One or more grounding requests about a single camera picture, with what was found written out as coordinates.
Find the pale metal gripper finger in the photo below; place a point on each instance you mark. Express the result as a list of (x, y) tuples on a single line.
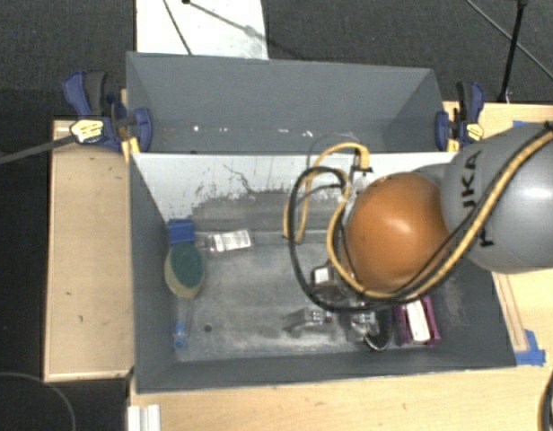
[(303, 316), (299, 328)]

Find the grey metal bin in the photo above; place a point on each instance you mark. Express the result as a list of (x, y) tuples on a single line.
[(258, 285)]

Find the purple and white box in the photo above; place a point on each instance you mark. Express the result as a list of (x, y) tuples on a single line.
[(418, 321)]

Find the clear tube with blue tip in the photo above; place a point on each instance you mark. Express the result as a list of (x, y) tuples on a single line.
[(183, 323)]

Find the yellow and green sponge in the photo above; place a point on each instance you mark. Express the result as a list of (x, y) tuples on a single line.
[(185, 267)]

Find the blue block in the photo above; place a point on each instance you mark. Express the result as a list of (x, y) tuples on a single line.
[(181, 231)]

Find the pale wood board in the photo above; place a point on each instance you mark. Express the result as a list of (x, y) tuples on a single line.
[(90, 263)]

